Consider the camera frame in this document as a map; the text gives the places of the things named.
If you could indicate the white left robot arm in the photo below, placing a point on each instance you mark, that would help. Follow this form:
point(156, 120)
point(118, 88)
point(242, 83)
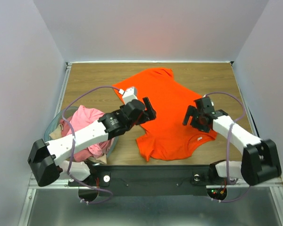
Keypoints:
point(45, 158)

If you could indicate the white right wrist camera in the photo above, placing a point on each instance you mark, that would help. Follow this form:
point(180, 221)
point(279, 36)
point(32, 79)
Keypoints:
point(207, 102)

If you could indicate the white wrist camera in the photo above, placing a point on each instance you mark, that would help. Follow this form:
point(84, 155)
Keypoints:
point(128, 95)
point(207, 102)

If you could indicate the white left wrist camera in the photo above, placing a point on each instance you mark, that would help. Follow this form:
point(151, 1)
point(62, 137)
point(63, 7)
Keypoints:
point(128, 95)

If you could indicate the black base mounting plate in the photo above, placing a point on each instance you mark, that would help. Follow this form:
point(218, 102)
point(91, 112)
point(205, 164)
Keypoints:
point(155, 180)

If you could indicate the pink t shirt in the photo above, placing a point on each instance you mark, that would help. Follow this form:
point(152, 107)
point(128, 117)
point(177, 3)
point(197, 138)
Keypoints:
point(90, 135)

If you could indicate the aluminium frame rail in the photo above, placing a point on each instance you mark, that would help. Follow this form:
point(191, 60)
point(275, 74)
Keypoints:
point(32, 186)

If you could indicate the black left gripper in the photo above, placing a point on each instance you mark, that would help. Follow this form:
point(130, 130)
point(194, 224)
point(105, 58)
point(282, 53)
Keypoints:
point(145, 117)

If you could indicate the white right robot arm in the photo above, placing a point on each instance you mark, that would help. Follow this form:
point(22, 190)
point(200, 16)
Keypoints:
point(260, 161)

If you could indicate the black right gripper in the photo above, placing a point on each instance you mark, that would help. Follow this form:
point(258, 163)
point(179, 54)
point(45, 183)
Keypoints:
point(195, 115)

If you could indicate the clear plastic basket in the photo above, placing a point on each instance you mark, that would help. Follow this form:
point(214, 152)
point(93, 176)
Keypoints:
point(79, 118)

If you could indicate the orange t shirt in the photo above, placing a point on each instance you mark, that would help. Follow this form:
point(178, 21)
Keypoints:
point(166, 138)

